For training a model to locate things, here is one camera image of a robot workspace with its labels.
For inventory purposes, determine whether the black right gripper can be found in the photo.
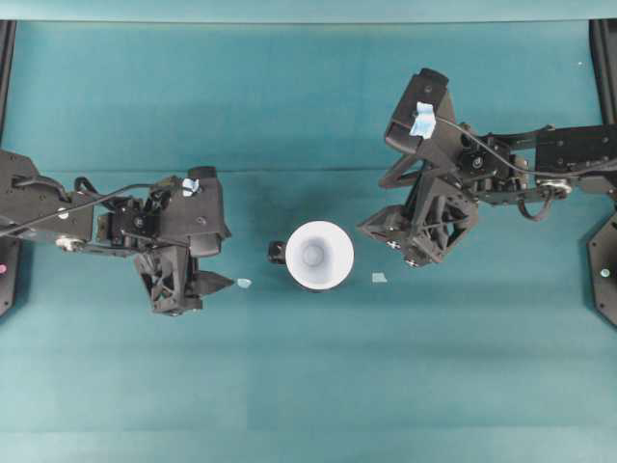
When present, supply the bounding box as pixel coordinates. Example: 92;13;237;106
358;90;538;265

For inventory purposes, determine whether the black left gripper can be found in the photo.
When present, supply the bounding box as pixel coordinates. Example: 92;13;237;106
95;190;235;316

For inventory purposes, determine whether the white paper cup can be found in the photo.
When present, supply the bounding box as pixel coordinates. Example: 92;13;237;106
284;221;355;291

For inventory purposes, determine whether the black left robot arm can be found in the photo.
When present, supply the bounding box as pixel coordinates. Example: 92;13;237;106
1;151;233;316

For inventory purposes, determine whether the small clear tape piece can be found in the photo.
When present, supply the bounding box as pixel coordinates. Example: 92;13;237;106
371;272;388;284

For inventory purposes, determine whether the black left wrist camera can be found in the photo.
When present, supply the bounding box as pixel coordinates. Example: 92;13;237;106
181;166;231;258

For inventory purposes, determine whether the black right camera cable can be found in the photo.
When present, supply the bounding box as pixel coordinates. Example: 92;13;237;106
431;113;617;177

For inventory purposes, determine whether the black camera cable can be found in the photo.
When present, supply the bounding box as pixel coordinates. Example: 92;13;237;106
0;180;194;237
431;113;617;177

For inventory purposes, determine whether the black left camera cable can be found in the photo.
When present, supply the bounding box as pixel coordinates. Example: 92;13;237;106
0;180;194;237

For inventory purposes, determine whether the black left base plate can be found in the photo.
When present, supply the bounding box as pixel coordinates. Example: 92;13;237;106
0;236;21;316

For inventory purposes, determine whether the black octagonal right base plate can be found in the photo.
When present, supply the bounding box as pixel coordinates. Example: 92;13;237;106
587;213;617;327

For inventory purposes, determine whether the black metal frame rail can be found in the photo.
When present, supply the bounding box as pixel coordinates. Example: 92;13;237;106
589;18;617;124

